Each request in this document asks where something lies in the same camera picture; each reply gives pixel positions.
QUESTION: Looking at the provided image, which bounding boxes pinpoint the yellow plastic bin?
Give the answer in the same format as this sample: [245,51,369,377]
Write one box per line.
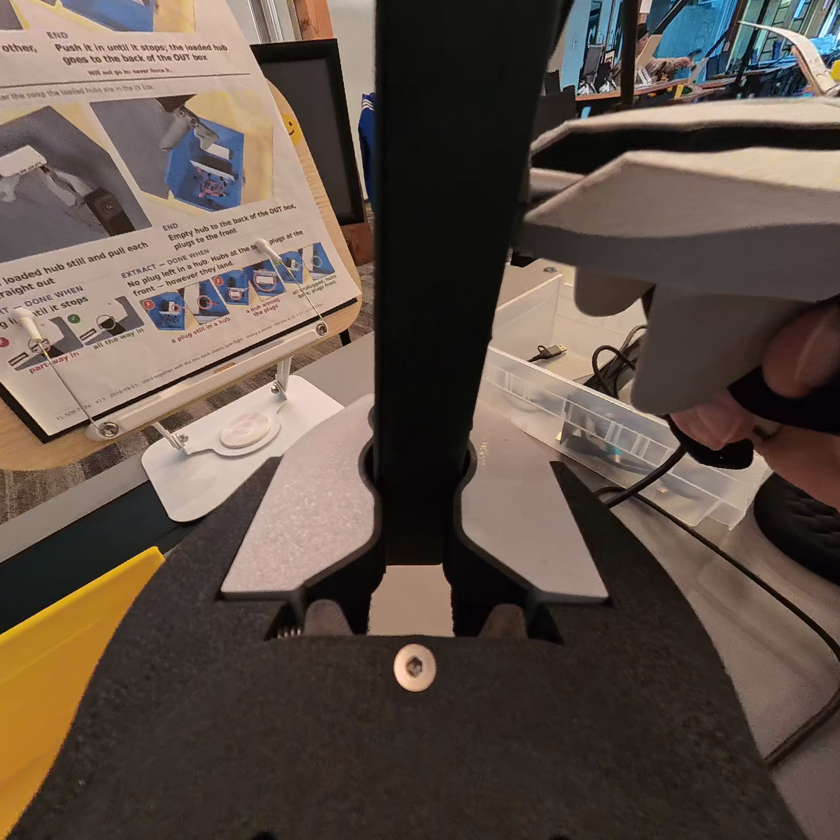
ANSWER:
[0,546,165,840]

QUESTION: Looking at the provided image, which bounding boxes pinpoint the black flat monitor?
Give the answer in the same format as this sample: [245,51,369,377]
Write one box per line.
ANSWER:
[249,38,366,227]

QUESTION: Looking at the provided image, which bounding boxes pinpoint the person's right hand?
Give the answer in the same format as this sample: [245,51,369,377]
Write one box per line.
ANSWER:
[669,307,840,511]

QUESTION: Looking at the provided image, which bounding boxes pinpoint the black coiled cable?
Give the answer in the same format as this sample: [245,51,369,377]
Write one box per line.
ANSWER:
[527,323,651,401]

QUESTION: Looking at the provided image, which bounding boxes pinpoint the black usb cable metal plugs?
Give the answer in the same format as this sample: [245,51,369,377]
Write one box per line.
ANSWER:
[600,440,840,767]

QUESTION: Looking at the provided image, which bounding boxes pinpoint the black mesh cushion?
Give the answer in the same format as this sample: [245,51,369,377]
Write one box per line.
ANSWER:
[753,472,840,585]

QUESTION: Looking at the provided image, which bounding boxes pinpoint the printed instruction sheet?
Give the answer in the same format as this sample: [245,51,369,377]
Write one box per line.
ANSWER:
[0,0,362,434]

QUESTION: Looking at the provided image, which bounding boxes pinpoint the white document stand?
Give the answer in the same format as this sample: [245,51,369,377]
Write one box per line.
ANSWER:
[85,322,345,522]

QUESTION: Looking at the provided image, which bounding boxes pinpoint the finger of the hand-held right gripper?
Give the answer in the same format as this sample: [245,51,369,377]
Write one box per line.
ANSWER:
[529,97,840,176]
[520,151,840,301]

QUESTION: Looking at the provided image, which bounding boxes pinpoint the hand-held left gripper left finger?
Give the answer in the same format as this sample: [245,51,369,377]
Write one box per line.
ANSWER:
[218,394,386,635]

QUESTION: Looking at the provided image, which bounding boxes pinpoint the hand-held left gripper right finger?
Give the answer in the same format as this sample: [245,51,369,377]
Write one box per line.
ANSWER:
[451,400,611,636]

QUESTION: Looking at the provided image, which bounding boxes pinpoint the wooden document board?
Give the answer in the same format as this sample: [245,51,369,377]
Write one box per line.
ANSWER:
[0,79,363,472]

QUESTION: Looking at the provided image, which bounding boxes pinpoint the long black usb hub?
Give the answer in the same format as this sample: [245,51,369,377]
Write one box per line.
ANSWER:
[372,0,576,567]

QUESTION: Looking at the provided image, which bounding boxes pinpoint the blue striped bag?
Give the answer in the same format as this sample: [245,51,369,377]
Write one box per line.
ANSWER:
[357,92,379,204]

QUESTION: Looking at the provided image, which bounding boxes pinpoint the clear plastic bin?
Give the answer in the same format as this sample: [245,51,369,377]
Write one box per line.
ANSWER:
[482,272,772,529]

